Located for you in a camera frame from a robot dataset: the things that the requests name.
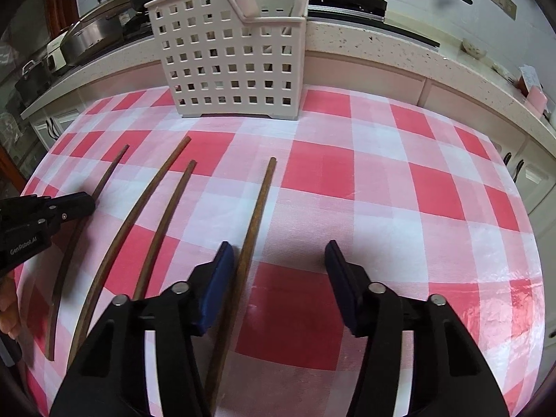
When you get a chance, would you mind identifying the red white checkered tablecloth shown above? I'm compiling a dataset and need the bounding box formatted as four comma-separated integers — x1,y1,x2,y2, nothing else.
13,86,546,417

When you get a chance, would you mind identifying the brown rice cooker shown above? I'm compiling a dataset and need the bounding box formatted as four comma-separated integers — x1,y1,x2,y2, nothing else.
61,0,131,66

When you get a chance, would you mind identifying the pink box on counter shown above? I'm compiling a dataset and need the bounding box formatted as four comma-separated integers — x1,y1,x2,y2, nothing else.
525,87,548,118

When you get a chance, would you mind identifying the beige double wall socket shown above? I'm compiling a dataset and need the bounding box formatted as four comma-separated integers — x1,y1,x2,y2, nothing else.
490,0,517,20

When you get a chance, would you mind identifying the brown wooden chopstick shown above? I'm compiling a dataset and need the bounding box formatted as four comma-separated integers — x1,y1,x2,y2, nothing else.
132,161,197,301
44,144,130,360
67,136,192,372
204,157,278,407

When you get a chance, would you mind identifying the small patterned bowl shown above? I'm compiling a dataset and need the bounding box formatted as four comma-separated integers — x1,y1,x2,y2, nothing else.
461,37,487,59

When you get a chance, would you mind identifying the white kitchen appliance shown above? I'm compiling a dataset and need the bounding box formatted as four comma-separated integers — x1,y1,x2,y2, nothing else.
43,30,72,70

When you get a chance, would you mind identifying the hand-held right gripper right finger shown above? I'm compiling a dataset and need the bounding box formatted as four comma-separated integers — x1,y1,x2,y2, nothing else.
325,240,510,417

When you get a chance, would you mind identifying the black kitchen appliance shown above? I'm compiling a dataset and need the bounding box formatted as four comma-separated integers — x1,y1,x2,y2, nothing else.
15,61,50,105

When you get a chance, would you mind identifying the black glass gas cooktop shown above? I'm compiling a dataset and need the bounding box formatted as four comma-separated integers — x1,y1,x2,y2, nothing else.
117,0,441,50

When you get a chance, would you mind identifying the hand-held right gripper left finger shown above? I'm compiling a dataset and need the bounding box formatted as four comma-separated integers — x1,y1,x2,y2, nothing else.
51,240,236,417

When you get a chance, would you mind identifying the person's left hand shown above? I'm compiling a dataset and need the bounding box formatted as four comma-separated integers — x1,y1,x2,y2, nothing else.
0,276,22,337

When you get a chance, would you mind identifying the red packet with paper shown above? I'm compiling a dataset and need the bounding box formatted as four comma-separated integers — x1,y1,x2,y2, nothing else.
517,64,543,96

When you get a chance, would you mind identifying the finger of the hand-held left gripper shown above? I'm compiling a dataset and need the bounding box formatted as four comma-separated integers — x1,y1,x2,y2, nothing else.
43,192,96,229

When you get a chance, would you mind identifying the white plastic utensil basket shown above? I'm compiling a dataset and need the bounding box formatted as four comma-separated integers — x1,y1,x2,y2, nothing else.
144,0,310,121

